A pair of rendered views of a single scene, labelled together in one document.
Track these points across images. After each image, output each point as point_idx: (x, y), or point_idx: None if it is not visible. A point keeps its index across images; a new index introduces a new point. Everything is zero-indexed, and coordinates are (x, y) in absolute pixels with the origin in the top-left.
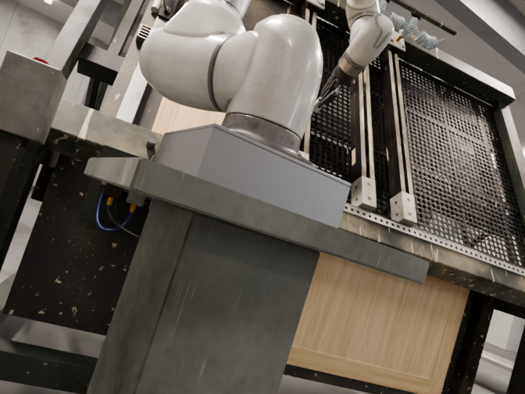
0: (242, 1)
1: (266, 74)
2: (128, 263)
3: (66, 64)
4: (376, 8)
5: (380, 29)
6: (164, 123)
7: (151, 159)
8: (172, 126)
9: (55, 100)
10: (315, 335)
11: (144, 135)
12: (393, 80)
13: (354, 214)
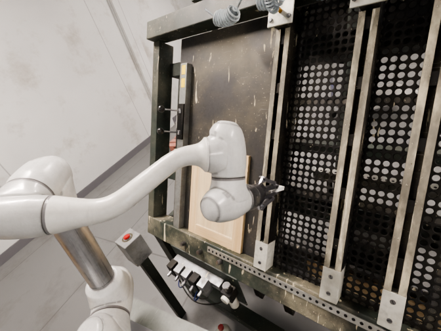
0: (92, 284)
1: None
2: None
3: (154, 198)
4: (215, 168)
5: (206, 219)
6: (192, 221)
7: (186, 251)
8: (195, 222)
9: (136, 249)
10: None
11: (182, 236)
12: (426, 79)
13: (312, 303)
